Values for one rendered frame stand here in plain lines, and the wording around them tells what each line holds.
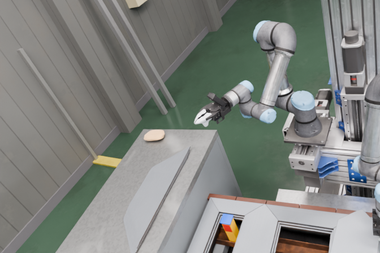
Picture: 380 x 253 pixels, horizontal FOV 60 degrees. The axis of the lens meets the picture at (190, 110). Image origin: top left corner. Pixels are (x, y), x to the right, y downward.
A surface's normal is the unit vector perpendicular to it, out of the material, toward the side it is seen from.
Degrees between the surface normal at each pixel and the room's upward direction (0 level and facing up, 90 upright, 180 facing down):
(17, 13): 90
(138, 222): 0
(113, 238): 0
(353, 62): 90
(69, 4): 90
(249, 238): 0
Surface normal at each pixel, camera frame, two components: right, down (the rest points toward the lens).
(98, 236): -0.33, -0.77
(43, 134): 0.83, 0.04
